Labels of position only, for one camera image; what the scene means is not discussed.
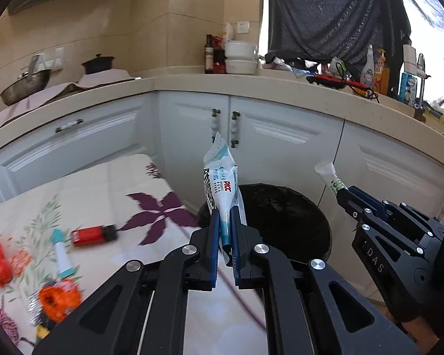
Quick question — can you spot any red seasoning packet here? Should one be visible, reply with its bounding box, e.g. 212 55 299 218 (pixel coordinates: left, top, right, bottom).
213 36 226 74

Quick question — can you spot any white tube with teal cap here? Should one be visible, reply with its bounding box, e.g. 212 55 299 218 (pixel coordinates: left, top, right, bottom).
52 228 75 279

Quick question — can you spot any yellow black small wrapper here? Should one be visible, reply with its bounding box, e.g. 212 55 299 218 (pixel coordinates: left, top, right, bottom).
35 322 56 340

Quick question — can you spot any small green white tube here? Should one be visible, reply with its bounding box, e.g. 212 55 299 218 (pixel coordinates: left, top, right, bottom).
314 161 345 195

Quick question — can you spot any pink stove cover sheet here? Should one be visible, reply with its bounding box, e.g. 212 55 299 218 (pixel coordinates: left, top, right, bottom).
0 70 143 126

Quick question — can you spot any orange printed clear wrapper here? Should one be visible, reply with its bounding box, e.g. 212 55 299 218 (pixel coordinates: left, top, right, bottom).
0 238 33 288

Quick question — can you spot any white blue plastic packet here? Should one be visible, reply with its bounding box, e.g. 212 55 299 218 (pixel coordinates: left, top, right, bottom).
203 132 248 267

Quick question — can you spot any beige stone countertop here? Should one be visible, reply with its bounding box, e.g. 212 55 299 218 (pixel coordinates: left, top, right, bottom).
0 64 444 171

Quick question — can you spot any white spray bottle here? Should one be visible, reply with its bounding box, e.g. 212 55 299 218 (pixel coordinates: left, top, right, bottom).
360 44 375 89

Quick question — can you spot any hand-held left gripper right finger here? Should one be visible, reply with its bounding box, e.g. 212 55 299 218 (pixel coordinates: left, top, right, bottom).
230 205 419 355

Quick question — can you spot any orange silver foil packet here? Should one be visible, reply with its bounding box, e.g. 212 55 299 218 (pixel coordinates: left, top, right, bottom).
28 279 83 327

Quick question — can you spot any bronze ceramic cabinet handle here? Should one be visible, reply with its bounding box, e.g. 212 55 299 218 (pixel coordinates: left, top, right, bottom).
55 119 84 133
229 111 242 147
210 109 221 143

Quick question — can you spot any black cooking pot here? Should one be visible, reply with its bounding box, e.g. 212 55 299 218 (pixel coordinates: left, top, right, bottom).
82 54 116 75

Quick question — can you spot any white lidded bowl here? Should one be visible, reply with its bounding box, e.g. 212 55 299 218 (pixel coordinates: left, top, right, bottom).
224 40 258 60
225 58 260 75

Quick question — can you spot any steel wok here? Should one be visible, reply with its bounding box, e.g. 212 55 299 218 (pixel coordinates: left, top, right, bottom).
0 55 53 106

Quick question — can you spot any floral printed tablecloth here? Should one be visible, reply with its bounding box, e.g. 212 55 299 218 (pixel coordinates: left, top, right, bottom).
0 154 271 355

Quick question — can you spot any black cable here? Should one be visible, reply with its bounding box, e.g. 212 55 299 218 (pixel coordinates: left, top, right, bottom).
335 61 381 103

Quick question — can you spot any red bottle with black cap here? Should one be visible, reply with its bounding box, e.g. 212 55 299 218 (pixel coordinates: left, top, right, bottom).
71 224 118 248

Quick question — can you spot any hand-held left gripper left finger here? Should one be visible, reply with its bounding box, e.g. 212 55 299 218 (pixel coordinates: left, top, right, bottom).
33 209 223 355

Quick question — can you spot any red black kitchen tool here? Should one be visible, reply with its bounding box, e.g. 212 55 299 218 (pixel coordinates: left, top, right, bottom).
306 74 371 91

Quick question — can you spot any dark hanging cloth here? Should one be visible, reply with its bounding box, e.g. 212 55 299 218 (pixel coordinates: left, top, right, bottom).
264 0 412 68

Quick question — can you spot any wide white cabinet door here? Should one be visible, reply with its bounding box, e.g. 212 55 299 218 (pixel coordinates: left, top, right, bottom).
0 94 158 202

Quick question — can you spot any orange detergent bottle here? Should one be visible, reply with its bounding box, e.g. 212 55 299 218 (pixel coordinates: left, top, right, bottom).
374 48 390 96

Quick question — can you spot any chrome faucet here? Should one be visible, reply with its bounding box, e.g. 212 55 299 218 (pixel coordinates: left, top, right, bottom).
414 54 432 110

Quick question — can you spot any blue white carton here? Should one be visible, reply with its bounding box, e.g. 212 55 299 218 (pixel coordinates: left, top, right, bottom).
400 72 419 107

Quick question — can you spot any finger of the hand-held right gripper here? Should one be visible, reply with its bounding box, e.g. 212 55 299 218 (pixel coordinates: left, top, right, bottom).
334 188 371 227
346 185 444 253

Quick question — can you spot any black round waste bin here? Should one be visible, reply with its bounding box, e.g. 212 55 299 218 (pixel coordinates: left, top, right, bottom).
198 183 333 293

